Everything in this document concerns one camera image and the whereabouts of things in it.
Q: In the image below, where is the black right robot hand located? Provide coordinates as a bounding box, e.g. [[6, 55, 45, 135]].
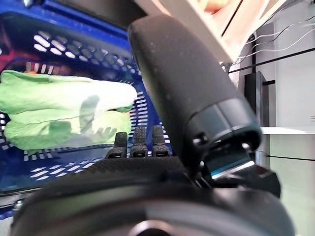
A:
[[11, 14, 296, 236]]

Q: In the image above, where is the green white napa cabbage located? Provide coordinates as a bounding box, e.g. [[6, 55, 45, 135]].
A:
[[0, 69, 137, 116], [4, 109, 132, 151]]

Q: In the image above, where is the blue plastic shopping basket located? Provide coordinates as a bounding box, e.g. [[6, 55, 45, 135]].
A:
[[0, 0, 174, 221]]

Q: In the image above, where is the wooden potato crate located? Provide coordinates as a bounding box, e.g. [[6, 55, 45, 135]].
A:
[[134, 0, 289, 65]]

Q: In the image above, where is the brown potato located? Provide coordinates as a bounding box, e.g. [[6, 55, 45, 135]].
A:
[[204, 0, 231, 13]]

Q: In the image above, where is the white metal table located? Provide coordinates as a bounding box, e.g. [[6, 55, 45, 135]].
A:
[[260, 126, 315, 135]]

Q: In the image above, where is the black hanging cable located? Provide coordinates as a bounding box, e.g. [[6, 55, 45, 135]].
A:
[[228, 46, 315, 74]]

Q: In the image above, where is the white cable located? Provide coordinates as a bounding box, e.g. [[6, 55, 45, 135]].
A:
[[231, 21, 315, 62]]

